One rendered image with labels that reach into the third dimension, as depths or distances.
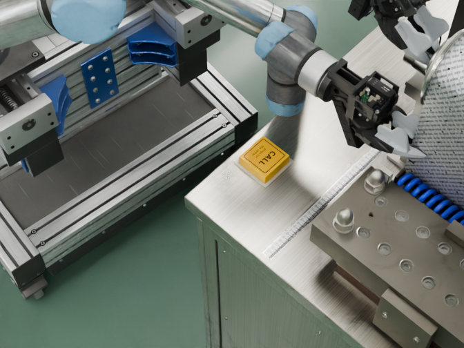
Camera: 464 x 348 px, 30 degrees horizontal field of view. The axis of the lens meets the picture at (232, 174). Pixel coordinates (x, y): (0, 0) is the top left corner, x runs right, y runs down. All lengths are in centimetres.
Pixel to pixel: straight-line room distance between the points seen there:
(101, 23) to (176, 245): 121
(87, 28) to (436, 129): 61
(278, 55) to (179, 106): 112
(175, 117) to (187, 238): 36
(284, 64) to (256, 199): 27
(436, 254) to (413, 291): 8
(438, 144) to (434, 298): 25
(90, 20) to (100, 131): 111
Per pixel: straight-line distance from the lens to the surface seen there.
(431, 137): 144
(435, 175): 150
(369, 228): 147
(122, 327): 251
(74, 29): 153
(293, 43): 153
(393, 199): 150
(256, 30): 167
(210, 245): 171
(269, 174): 163
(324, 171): 167
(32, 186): 252
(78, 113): 226
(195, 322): 250
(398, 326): 147
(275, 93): 161
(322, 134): 172
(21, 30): 163
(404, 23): 138
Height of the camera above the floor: 230
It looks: 57 degrees down
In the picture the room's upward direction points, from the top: 1 degrees counter-clockwise
